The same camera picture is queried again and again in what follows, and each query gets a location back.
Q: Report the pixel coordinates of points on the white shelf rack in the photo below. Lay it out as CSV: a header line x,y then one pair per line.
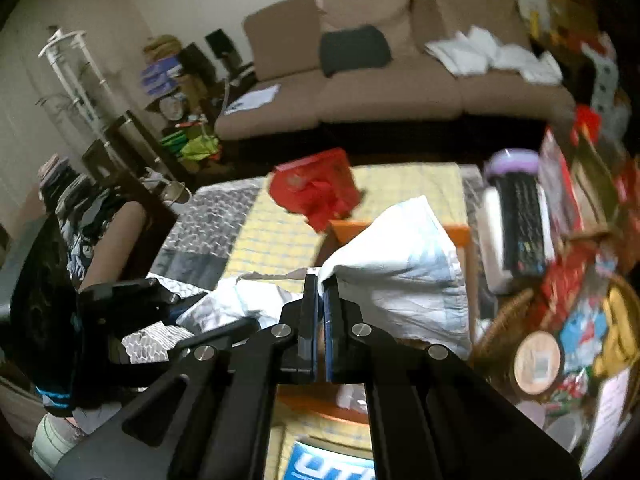
x,y
62,40

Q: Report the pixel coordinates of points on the yellow toy figure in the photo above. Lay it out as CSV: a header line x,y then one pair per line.
x,y
617,330

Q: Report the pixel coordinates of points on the dark cushion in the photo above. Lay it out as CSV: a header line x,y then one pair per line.
x,y
355,50

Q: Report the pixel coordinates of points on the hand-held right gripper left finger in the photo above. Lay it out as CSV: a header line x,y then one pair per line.
x,y
295,350

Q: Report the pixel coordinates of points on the brown sofa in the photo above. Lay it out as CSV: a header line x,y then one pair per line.
x,y
380,95

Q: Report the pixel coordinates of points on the bright green bag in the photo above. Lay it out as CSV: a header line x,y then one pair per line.
x,y
197,147

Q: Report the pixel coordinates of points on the brown chair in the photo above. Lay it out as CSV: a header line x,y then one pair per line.
x,y
120,240

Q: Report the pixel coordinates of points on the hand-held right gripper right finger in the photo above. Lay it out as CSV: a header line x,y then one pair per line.
x,y
345,355

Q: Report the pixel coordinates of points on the silver desk lamp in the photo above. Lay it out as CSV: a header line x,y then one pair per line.
x,y
175,192

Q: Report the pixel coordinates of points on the stack of blue packages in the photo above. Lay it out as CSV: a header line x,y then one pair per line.
x,y
162,72

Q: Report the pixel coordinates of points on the white paper sheet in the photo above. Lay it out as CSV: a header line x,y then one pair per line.
x,y
255,97

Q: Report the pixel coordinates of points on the brown pillow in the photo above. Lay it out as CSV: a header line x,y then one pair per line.
x,y
475,5
365,7

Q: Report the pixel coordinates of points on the red gift bag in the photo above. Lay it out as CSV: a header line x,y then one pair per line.
x,y
310,185

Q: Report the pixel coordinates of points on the grey patterned blanket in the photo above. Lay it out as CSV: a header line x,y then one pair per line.
x,y
210,220

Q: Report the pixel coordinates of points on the white plastic bag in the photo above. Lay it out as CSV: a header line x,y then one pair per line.
x,y
400,270

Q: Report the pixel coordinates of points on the black remote control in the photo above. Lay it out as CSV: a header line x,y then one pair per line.
x,y
522,220

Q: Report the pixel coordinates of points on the white printed paper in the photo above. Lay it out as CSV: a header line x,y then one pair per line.
x,y
607,410

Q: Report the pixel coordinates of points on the orange cardboard box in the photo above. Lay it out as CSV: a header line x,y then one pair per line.
x,y
345,230

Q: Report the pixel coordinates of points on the white cloths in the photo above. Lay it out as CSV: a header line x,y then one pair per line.
x,y
470,55

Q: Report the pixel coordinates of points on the black speaker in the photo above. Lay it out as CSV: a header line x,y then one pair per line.
x,y
220,42

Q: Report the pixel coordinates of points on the blue box white letters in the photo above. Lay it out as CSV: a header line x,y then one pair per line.
x,y
325,465

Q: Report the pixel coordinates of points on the wicker basket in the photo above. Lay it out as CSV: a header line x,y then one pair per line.
x,y
500,320

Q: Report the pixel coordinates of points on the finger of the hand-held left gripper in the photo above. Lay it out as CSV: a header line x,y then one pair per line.
x,y
125,305
100,370

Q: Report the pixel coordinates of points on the black white patterned clothes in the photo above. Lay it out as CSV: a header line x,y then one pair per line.
x,y
75,195

